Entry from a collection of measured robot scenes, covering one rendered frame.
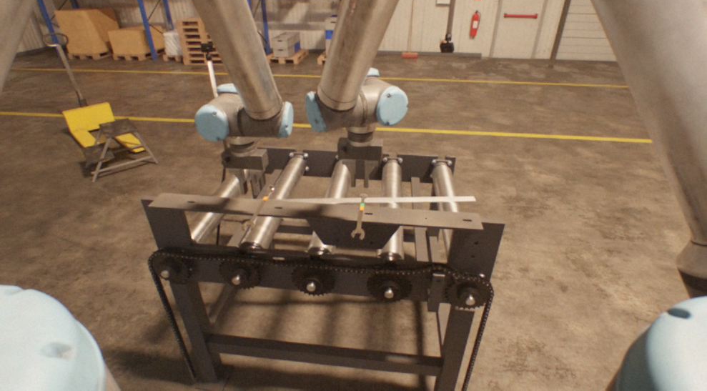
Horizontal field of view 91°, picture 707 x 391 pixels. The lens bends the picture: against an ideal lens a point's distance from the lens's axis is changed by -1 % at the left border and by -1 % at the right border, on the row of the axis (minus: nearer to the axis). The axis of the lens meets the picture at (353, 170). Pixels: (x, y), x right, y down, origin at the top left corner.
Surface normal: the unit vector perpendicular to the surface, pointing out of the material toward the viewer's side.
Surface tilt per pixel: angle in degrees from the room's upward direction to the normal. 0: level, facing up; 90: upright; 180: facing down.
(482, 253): 90
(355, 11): 110
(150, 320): 0
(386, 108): 90
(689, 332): 5
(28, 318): 5
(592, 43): 90
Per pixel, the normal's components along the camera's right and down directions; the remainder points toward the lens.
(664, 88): -0.95, 0.25
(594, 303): 0.00, -0.88
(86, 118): 0.73, 0.33
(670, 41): -0.85, 0.18
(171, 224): -0.11, 0.48
